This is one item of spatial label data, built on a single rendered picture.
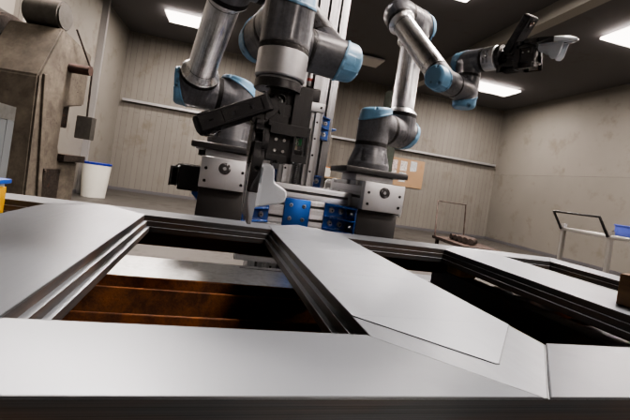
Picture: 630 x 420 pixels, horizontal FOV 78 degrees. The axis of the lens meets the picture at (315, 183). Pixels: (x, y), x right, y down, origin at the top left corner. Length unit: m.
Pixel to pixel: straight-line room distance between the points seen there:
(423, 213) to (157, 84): 8.39
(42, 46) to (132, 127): 6.08
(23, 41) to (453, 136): 10.71
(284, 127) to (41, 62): 4.76
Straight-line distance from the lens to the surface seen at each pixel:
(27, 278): 0.42
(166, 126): 11.04
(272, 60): 0.57
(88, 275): 0.50
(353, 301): 0.43
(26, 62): 5.29
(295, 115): 0.57
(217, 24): 1.12
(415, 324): 0.40
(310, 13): 0.61
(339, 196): 1.32
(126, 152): 11.19
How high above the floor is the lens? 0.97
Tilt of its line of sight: level
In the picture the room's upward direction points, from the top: 9 degrees clockwise
